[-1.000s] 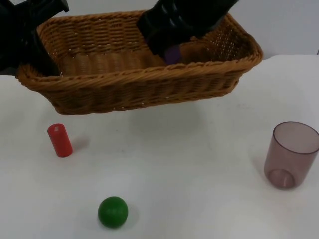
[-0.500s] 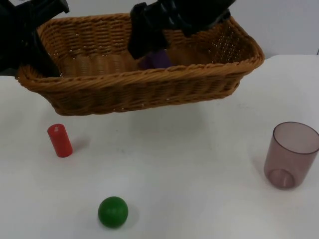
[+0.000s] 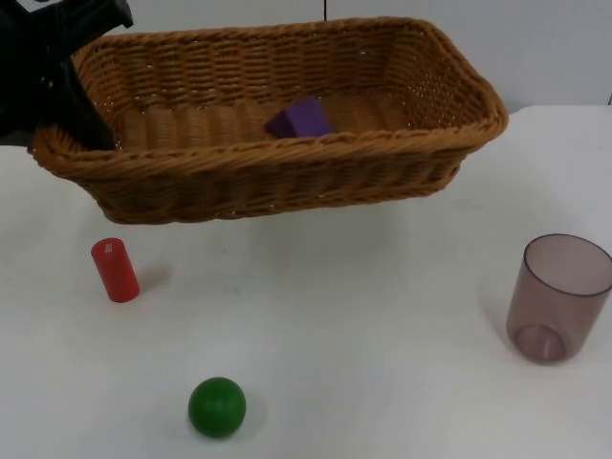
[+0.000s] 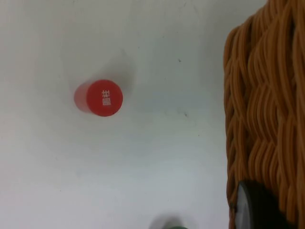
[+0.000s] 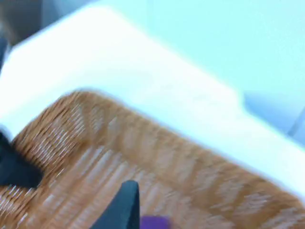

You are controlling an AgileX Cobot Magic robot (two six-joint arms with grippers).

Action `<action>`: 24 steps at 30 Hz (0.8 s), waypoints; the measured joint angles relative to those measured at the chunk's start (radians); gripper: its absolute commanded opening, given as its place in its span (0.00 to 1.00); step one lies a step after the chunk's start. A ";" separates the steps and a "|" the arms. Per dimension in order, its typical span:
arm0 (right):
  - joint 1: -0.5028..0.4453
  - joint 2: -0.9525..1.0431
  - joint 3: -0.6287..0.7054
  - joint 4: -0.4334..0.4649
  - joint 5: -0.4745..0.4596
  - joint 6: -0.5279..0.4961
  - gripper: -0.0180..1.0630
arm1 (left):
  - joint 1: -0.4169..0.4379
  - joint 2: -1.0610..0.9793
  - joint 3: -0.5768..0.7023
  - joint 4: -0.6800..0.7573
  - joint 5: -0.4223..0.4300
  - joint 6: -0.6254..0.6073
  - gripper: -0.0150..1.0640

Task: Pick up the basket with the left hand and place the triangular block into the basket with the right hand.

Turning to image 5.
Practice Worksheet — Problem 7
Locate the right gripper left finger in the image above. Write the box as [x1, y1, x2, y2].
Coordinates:
[0, 130, 43, 189]

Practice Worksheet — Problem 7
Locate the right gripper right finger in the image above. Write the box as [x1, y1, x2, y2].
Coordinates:
[91, 180, 141, 229]

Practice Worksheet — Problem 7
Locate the purple triangular block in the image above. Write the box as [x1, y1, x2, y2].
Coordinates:
[140, 215, 171, 229]

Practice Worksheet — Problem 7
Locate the brown wicker basket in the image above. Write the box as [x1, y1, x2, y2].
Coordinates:
[0, 90, 305, 229]

